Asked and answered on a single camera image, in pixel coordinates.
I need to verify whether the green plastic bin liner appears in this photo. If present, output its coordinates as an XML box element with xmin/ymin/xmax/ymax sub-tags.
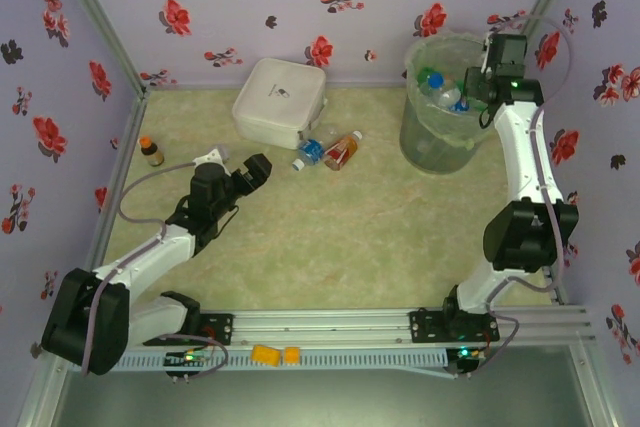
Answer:
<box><xmin>403</xmin><ymin>29</ymin><xmax>524</xmax><ymax>148</ymax></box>

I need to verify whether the grey plastic bin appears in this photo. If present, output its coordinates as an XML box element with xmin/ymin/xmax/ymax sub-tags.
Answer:
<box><xmin>398</xmin><ymin>29</ymin><xmax>524</xmax><ymax>176</ymax></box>

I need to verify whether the crumpled blue label bottle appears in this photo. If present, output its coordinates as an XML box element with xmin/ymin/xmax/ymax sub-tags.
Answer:
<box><xmin>291</xmin><ymin>138</ymin><xmax>327</xmax><ymax>172</ymax></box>

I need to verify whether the small brown bottle orange cap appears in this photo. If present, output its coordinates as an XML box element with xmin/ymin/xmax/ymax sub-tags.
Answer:
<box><xmin>138</xmin><ymin>135</ymin><xmax>166</xmax><ymax>169</ymax></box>

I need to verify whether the white zip case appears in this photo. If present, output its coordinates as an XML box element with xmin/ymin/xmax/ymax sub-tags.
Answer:
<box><xmin>231</xmin><ymin>57</ymin><xmax>329</xmax><ymax>151</ymax></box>

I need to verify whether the red label drink bottle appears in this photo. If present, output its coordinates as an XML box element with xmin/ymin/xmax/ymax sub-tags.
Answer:
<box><xmin>322</xmin><ymin>130</ymin><xmax>364</xmax><ymax>172</ymax></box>

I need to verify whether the large yellow block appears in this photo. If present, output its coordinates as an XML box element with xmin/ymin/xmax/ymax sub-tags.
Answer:
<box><xmin>250</xmin><ymin>344</ymin><xmax>282</xmax><ymax>366</ymax></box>

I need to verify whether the grey left arm cable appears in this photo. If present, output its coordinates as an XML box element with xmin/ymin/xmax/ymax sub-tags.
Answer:
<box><xmin>79</xmin><ymin>159</ymin><xmax>206</xmax><ymax>377</ymax></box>

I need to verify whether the aluminium frame post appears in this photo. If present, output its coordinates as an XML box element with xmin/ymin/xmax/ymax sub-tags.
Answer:
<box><xmin>508</xmin><ymin>0</ymin><xmax>586</xmax><ymax>61</ymax></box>
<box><xmin>44</xmin><ymin>0</ymin><xmax>150</xmax><ymax>98</ymax></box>

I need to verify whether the aluminium table side rail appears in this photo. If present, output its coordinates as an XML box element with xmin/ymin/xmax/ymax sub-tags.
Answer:
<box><xmin>542</xmin><ymin>266</ymin><xmax>571</xmax><ymax>306</ymax></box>
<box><xmin>84</xmin><ymin>91</ymin><xmax>151</xmax><ymax>273</ymax></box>

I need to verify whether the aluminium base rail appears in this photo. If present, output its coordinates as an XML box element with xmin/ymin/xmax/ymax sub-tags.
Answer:
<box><xmin>199</xmin><ymin>309</ymin><xmax>599</xmax><ymax>348</ymax></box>

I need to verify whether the white slotted cable duct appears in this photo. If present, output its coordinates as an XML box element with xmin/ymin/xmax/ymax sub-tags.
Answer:
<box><xmin>119</xmin><ymin>349</ymin><xmax>449</xmax><ymax>373</ymax></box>

